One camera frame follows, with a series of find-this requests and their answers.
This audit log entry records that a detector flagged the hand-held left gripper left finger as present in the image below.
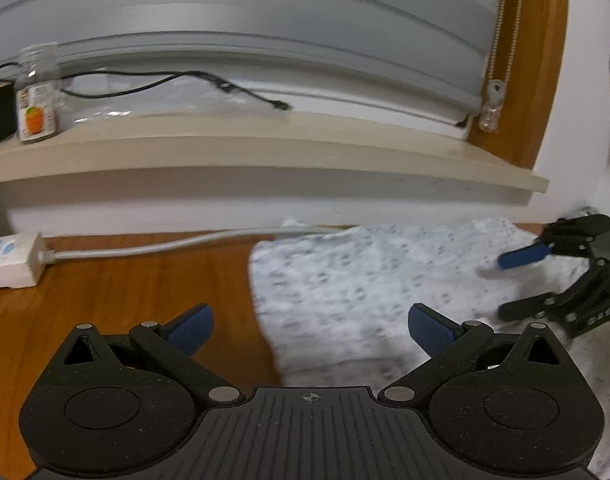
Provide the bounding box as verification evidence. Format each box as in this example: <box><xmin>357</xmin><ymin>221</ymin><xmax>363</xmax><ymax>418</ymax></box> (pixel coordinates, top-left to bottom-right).
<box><xmin>62</xmin><ymin>303</ymin><xmax>246</xmax><ymax>405</ymax></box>

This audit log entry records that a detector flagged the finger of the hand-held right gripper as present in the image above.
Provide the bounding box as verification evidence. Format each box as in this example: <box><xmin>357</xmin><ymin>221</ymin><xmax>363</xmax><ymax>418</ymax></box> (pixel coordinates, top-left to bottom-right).
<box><xmin>500</xmin><ymin>215</ymin><xmax>610</xmax><ymax>271</ymax></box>
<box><xmin>500</xmin><ymin>260</ymin><xmax>610</xmax><ymax>340</ymax></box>

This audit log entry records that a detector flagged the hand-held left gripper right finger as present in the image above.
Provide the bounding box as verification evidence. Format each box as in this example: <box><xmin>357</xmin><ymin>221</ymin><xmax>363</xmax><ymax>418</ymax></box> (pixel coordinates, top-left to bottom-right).
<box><xmin>379</xmin><ymin>303</ymin><xmax>563</xmax><ymax>405</ymax></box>

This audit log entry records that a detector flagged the white patterned shirt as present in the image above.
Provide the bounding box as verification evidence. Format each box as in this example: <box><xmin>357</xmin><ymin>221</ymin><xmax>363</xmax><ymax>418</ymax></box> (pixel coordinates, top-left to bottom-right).
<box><xmin>247</xmin><ymin>216</ymin><xmax>610</xmax><ymax>480</ymax></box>

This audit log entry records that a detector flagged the beige window sill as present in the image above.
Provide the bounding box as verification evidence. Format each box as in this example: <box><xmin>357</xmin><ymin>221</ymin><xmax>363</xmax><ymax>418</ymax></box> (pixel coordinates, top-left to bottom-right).
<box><xmin>0</xmin><ymin>112</ymin><xmax>550</xmax><ymax>206</ymax></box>

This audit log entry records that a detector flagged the white power strip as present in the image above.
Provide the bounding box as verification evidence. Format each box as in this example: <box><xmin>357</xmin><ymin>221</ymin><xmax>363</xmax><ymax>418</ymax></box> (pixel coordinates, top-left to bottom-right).
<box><xmin>0</xmin><ymin>231</ymin><xmax>50</xmax><ymax>290</ymax></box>

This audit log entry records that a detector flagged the clear jar with orange label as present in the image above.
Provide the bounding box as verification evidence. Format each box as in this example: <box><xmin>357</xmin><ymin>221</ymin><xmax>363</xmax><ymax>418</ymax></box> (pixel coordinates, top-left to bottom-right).
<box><xmin>15</xmin><ymin>42</ymin><xmax>62</xmax><ymax>145</ymax></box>

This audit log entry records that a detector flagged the grey window blind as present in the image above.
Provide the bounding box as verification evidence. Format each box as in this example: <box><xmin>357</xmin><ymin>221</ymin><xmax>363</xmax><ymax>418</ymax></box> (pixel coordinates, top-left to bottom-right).
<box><xmin>0</xmin><ymin>0</ymin><xmax>506</xmax><ymax>126</ymax></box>

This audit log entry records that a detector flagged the wooden window frame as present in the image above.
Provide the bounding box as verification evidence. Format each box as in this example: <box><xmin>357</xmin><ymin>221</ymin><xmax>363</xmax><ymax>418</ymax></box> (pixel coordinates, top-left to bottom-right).
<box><xmin>465</xmin><ymin>0</ymin><xmax>570</xmax><ymax>170</ymax></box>

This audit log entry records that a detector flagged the thin black cable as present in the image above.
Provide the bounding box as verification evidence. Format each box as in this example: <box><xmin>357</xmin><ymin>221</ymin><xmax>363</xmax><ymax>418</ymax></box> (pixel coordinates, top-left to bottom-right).
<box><xmin>60</xmin><ymin>70</ymin><xmax>291</xmax><ymax>112</ymax></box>

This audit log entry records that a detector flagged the blind bead chain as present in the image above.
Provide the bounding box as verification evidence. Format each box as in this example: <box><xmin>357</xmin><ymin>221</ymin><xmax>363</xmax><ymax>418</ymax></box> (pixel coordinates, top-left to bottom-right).
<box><xmin>485</xmin><ymin>0</ymin><xmax>528</xmax><ymax>86</ymax></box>

